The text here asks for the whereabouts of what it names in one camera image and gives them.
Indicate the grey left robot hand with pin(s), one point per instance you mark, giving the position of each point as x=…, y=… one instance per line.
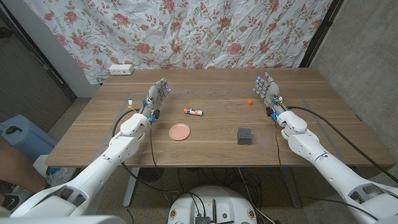
x=154, y=98

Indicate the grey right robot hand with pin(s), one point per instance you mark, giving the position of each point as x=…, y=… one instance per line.
x=270, y=91

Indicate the orange glue stick cap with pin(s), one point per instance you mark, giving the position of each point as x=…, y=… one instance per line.
x=249, y=102

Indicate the white orange glue stick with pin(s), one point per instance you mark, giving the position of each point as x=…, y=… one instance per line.
x=193, y=111

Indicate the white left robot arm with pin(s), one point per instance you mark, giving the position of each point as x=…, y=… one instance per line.
x=118, y=149

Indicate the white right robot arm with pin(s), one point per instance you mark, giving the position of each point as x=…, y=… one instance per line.
x=311, y=146

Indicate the dark grey block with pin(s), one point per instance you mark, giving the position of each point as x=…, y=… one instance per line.
x=244, y=136

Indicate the pink round dish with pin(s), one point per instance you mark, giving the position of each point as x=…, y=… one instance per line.
x=179, y=132

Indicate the white power strip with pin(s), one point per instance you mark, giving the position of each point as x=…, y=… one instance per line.
x=121, y=69

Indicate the floral backdrop cloth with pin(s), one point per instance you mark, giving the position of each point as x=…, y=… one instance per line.
x=186, y=31

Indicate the black backdrop stand pole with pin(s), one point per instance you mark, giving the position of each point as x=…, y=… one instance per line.
x=320, y=34

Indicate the black round disc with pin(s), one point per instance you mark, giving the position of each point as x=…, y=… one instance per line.
x=150, y=175

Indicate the metal table leg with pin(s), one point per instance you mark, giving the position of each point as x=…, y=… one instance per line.
x=130, y=186
x=290, y=186

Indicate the white leaning panel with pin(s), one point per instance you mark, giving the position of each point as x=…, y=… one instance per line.
x=62, y=62

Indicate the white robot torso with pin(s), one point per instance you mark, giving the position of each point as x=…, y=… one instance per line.
x=214, y=202

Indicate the white grey sneaker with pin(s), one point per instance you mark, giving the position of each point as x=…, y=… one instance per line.
x=62, y=177

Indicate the black slanted floor strip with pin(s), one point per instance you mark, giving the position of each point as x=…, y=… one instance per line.
x=37, y=56

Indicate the black torso antenna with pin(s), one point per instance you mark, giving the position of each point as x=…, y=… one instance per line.
x=214, y=210

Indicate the white box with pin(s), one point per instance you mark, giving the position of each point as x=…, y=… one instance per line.
x=40, y=165

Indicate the blue plastic bin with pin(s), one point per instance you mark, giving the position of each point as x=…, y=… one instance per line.
x=21, y=137

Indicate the person's bare leg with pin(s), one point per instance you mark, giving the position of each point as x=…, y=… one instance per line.
x=15, y=165

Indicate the black shoe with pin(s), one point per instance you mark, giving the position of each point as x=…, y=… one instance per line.
x=11, y=202

